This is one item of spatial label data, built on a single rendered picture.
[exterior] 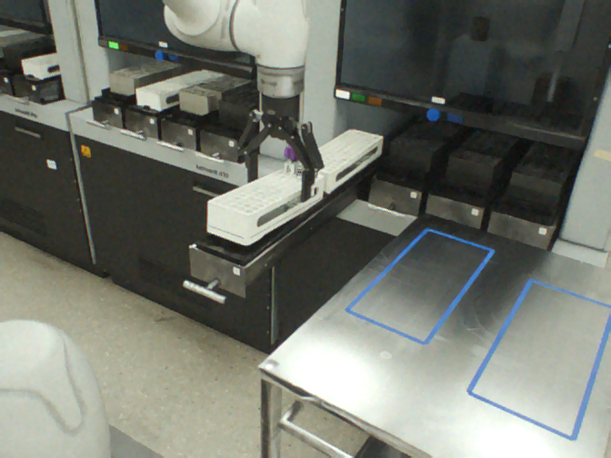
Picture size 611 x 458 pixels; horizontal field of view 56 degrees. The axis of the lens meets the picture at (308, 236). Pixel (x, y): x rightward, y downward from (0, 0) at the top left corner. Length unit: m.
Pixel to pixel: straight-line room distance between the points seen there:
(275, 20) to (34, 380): 0.70
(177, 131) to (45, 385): 1.22
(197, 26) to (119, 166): 1.01
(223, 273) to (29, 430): 0.54
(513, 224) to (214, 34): 0.76
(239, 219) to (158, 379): 1.05
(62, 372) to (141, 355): 1.44
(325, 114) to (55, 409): 1.10
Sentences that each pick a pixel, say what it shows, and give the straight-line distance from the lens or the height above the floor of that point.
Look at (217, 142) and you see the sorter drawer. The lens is 1.70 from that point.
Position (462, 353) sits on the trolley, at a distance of 0.92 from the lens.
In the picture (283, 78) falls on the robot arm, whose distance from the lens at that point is 1.10.
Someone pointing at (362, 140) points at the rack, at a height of 0.86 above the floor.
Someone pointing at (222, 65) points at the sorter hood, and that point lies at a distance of 1.70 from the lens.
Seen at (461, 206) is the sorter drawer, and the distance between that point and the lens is 1.39.
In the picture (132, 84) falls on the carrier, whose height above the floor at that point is 0.86.
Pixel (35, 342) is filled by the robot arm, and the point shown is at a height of 0.97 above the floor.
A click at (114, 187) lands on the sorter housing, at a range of 2.12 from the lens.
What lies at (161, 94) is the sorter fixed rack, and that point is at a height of 0.86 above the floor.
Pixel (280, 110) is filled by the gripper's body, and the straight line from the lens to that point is 1.13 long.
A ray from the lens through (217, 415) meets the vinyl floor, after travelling 1.90.
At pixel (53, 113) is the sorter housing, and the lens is 2.23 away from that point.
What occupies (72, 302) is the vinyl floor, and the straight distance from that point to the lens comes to 2.44.
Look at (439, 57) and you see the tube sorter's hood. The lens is 1.40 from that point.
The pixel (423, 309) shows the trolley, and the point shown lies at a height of 0.82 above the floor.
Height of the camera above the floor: 1.40
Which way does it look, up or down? 31 degrees down
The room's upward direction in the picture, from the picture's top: 3 degrees clockwise
